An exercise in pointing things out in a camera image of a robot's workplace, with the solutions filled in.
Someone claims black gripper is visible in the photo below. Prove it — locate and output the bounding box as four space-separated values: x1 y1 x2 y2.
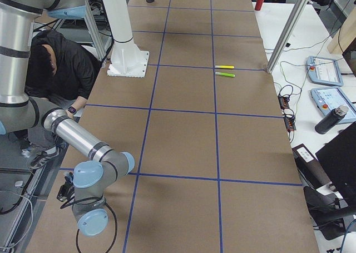
57 172 75 202

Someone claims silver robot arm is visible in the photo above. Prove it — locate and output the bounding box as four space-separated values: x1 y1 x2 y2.
1 0 135 236

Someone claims seated person in black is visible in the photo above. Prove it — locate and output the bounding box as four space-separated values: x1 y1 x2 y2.
24 29 101 170

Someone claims green highlighter pen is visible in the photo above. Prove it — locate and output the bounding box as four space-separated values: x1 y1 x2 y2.
215 72 235 78

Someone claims yellow highlighter pen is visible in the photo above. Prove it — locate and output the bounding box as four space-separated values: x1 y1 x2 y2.
215 65 235 70

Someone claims black label box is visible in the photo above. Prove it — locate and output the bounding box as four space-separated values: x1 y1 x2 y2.
292 143 335 191

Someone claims black monitor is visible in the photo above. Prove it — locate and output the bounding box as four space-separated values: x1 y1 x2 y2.
316 123 355 205

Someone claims near blue teach pendant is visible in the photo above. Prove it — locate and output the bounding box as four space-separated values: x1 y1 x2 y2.
310 86 355 124

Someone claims blue teach pendant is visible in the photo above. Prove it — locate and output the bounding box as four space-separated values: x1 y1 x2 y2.
310 86 355 124
306 56 344 87

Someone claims far blue teach pendant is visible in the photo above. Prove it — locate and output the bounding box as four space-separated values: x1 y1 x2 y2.
306 56 344 87

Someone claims black water bottle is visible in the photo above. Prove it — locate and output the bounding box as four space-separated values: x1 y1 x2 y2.
314 105 349 135

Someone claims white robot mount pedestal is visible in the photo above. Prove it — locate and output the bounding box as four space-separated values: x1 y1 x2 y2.
102 0 150 78

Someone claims aluminium frame post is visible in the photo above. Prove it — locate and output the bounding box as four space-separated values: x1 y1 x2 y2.
266 0 308 74

